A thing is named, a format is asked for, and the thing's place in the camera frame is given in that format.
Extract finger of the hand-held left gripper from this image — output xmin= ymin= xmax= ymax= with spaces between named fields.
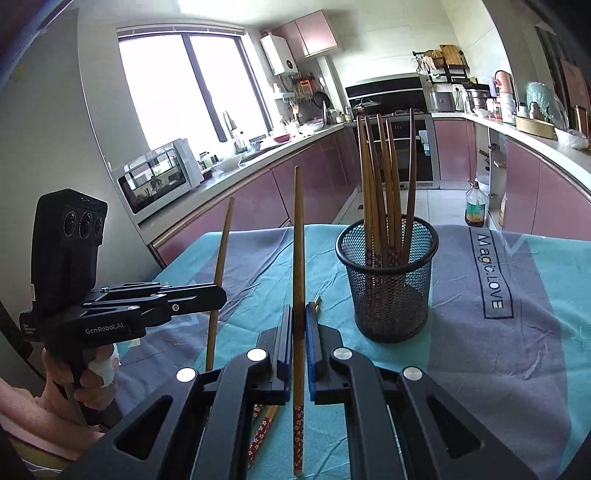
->
xmin=92 ymin=282 xmax=185 ymax=298
xmin=81 ymin=285 xmax=228 ymax=326

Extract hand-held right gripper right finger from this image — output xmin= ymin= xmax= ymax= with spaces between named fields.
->
xmin=305 ymin=302 xmax=539 ymax=480

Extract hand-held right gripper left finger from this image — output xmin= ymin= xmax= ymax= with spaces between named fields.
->
xmin=60 ymin=305 xmax=294 ymax=480

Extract red-patterned wooden chopstick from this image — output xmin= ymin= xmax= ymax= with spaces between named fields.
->
xmin=204 ymin=197 xmax=235 ymax=373
xmin=247 ymin=404 xmax=280 ymax=469
xmin=291 ymin=166 xmax=306 ymax=478

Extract black mesh utensil holder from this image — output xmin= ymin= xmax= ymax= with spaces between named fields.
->
xmin=335 ymin=217 xmax=439 ymax=342

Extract bundle of wooden chopsticks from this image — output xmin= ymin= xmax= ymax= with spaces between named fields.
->
xmin=356 ymin=108 xmax=419 ymax=278

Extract person's left forearm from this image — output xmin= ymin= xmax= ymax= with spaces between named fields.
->
xmin=0 ymin=376 xmax=106 ymax=462

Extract person's left hand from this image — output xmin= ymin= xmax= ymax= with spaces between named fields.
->
xmin=41 ymin=344 xmax=122 ymax=428

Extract white countertop oven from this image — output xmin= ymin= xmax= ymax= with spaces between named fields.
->
xmin=113 ymin=137 xmax=205 ymax=216

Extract teal and grey tablecloth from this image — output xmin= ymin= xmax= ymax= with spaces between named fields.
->
xmin=106 ymin=224 xmax=591 ymax=480

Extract pink base kitchen cabinets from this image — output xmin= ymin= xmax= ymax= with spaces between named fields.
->
xmin=148 ymin=117 xmax=591 ymax=273

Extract kitchen window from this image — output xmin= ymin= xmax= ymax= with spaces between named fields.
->
xmin=117 ymin=31 xmax=274 ymax=160

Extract cooking oil bottle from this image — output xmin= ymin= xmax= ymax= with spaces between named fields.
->
xmin=464 ymin=181 xmax=487 ymax=228

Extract built-in black oven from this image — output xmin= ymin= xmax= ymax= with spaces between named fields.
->
xmin=353 ymin=113 xmax=439 ymax=189

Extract hanging utensil rack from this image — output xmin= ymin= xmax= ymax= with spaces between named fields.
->
xmin=272 ymin=74 xmax=332 ymax=114

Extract white water heater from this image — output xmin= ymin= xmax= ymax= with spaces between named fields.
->
xmin=260 ymin=33 xmax=298 ymax=77

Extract black range hood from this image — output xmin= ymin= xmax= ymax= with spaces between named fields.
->
xmin=345 ymin=76 xmax=428 ymax=113

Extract silver countertop appliance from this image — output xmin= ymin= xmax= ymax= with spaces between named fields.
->
xmin=429 ymin=91 xmax=455 ymax=113

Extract pink upper kitchen cabinets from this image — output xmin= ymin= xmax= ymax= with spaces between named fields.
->
xmin=271 ymin=10 xmax=339 ymax=62

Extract steel cooking pot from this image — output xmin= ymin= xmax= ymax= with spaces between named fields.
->
xmin=464 ymin=88 xmax=492 ymax=114

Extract wooden tray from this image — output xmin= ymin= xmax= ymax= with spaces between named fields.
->
xmin=515 ymin=115 xmax=556 ymax=139

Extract black countertop shelf rack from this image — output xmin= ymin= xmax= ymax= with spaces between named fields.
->
xmin=412 ymin=44 xmax=471 ymax=85

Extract pink kettle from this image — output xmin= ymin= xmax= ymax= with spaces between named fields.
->
xmin=494 ymin=70 xmax=515 ymax=121

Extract translucent plastic bag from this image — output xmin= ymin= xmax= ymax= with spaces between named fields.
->
xmin=526 ymin=80 xmax=570 ymax=131

